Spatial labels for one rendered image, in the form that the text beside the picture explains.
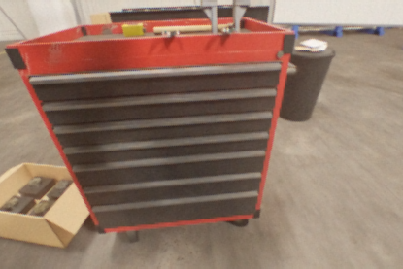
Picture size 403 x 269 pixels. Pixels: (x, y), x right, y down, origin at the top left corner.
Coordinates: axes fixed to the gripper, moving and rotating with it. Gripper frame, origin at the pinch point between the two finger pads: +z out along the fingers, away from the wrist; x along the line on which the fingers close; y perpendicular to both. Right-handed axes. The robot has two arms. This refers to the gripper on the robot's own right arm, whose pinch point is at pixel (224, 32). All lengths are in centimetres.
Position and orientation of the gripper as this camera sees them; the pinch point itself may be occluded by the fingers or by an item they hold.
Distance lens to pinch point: 62.7
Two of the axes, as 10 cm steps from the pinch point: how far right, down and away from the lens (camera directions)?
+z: 0.5, 9.3, 3.6
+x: 9.9, -0.8, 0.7
